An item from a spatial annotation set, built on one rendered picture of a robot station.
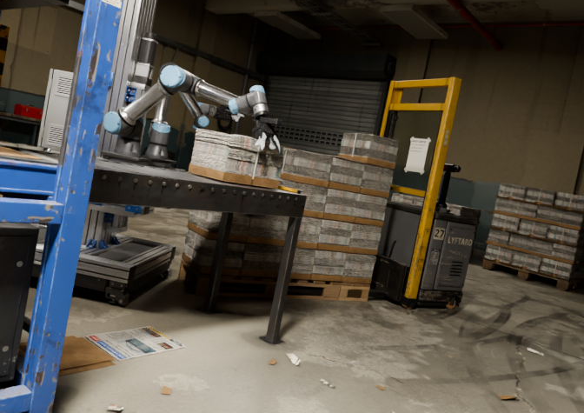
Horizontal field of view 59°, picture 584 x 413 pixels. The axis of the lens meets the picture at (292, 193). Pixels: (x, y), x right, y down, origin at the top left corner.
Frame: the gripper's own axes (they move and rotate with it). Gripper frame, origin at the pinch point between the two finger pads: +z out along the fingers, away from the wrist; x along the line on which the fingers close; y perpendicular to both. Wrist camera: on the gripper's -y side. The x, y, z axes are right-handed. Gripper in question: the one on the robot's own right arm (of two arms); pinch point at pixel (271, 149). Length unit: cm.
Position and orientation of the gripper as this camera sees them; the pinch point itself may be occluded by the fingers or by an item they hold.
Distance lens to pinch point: 252.1
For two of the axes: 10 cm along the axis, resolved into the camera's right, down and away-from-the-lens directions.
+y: -7.1, 3.4, 6.2
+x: -6.8, -0.9, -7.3
